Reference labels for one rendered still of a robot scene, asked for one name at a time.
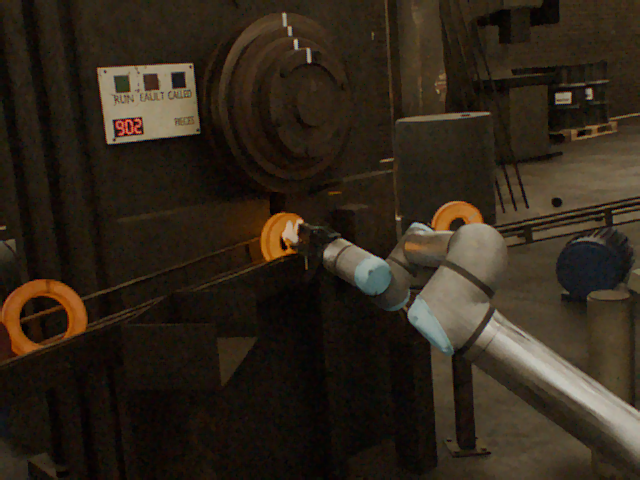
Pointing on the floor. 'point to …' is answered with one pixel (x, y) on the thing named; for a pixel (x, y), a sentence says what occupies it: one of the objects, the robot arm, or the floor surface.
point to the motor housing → (411, 390)
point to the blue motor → (594, 263)
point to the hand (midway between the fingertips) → (285, 234)
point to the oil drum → (445, 167)
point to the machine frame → (178, 231)
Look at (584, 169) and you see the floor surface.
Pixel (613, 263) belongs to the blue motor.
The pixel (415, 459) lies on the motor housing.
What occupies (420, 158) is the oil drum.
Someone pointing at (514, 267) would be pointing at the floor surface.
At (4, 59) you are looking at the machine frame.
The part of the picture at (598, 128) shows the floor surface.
